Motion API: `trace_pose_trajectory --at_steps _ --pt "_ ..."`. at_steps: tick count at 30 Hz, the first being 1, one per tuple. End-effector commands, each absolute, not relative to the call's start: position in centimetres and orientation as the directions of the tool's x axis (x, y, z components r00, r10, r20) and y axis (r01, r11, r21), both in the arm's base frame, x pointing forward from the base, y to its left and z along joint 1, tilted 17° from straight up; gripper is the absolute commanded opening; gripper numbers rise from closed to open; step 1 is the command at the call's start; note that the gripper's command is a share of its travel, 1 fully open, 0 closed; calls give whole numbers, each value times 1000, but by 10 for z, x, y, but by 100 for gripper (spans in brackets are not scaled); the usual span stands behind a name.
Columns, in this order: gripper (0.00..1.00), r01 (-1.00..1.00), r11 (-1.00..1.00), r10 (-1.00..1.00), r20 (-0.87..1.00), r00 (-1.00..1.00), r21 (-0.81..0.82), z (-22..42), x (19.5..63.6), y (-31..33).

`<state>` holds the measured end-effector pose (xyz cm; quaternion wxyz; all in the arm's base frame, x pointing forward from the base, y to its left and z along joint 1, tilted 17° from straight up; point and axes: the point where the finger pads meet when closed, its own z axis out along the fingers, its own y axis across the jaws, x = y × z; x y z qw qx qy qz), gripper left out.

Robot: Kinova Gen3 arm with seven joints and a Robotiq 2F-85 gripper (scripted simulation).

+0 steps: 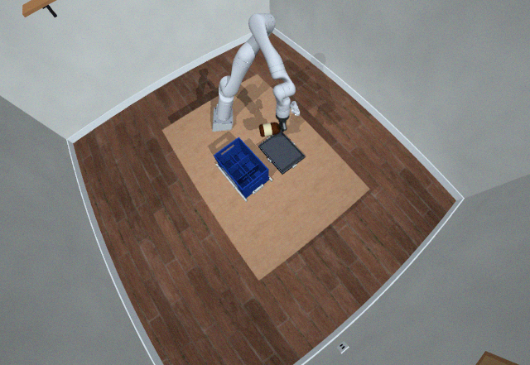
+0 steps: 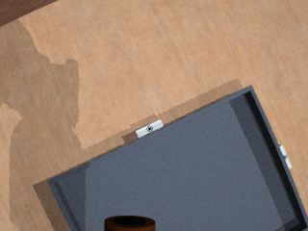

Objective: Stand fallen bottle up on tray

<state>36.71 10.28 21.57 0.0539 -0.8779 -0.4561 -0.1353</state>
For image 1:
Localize blue crate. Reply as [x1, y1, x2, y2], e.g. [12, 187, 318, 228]
[214, 137, 269, 199]

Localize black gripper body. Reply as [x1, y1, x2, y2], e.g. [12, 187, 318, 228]
[276, 115, 289, 125]

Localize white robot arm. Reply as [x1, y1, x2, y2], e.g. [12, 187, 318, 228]
[216, 13, 300, 121]

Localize brown glass bottle with cream label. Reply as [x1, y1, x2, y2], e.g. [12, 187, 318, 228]
[259, 122, 281, 137]

